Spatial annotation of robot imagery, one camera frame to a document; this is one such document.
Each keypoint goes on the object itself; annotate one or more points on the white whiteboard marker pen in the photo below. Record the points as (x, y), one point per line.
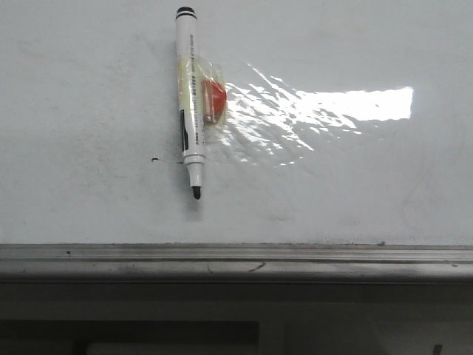
(190, 97)

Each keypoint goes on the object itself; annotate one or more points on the red round magnet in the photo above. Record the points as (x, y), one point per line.
(214, 101)

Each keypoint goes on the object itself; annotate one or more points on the white whiteboard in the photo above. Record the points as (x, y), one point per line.
(348, 122)

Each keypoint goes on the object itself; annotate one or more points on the grey aluminium whiteboard tray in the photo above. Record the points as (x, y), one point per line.
(235, 263)

